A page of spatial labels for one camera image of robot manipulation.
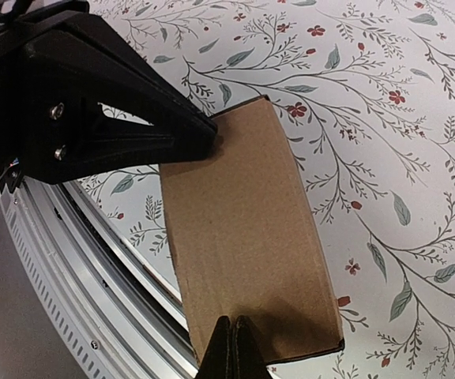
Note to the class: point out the perforated metal strip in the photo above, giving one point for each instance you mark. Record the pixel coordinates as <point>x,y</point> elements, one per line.
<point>59,314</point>

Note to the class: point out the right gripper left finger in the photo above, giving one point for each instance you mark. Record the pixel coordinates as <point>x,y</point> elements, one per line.
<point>77,100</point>

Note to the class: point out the brown cardboard box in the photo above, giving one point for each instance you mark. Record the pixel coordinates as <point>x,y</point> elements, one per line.
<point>243,241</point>

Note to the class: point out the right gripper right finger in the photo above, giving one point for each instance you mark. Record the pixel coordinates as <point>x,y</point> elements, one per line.
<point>232,352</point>

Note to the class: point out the floral patterned table mat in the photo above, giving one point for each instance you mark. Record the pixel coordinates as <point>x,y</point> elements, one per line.
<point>365,91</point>

